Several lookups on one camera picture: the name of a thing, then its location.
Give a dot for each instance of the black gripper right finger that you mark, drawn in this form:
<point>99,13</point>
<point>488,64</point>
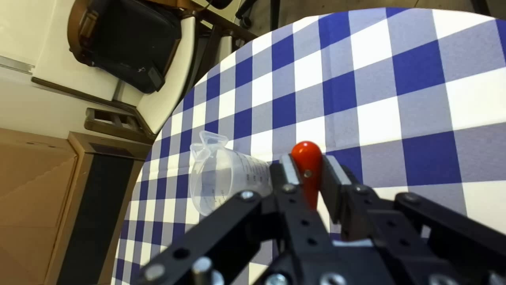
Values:
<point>333,175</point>

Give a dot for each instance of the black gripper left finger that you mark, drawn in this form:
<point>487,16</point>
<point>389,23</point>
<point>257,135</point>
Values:
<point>286,175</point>

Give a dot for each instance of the clear plastic measuring jug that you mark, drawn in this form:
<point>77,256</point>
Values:
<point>221,180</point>

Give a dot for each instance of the blue white checkered tablecloth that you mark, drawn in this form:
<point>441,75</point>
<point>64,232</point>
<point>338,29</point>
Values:
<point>420,105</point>

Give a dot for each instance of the dark wood framed panel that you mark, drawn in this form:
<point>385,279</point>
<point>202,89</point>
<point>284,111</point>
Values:
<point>94,222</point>

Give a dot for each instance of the black bag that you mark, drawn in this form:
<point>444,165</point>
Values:
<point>136,42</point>

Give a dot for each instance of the brown wooden chair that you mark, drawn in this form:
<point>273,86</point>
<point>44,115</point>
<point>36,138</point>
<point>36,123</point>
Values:
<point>75,26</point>

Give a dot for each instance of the large flat cardboard box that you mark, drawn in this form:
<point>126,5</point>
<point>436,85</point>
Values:
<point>31,211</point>

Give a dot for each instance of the small wooden frame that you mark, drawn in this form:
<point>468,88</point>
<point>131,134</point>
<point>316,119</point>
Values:
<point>112,124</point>

